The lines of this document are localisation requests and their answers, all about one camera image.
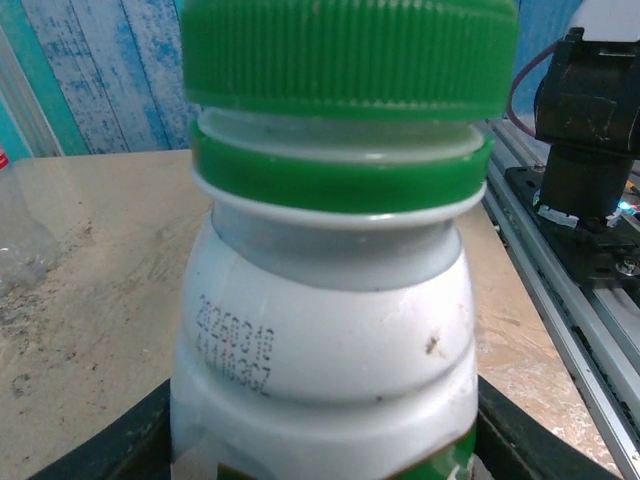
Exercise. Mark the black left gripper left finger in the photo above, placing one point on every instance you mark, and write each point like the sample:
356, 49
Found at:
130, 445

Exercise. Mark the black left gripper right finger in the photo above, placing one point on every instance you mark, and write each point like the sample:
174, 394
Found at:
520, 445

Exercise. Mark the white milk bottle green label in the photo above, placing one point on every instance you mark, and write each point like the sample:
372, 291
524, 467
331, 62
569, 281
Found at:
325, 325

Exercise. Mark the clear cola bottle red label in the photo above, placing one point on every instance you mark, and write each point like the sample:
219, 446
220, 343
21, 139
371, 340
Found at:
25, 240

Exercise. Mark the green bottle cap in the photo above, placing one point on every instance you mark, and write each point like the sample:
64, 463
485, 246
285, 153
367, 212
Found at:
350, 60

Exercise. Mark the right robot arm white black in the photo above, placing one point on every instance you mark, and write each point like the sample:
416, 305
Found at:
580, 125

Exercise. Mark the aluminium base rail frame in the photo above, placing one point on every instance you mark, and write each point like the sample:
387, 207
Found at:
565, 325

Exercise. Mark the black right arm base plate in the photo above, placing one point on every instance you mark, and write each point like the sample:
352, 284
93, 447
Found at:
600, 255

